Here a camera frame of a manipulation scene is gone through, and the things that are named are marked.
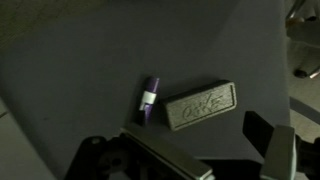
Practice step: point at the purple whiteboard marker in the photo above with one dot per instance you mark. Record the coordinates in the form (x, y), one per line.
(150, 96)

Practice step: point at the black grey gripper right finger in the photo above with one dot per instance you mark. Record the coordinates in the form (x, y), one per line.
(280, 153)

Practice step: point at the black grey gripper left finger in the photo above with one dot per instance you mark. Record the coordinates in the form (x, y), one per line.
(166, 153)

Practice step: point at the black whiteboard duster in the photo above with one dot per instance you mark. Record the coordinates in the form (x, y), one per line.
(200, 105)

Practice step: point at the black mesh office chair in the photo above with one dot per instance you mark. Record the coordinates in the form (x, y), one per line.
(83, 66)

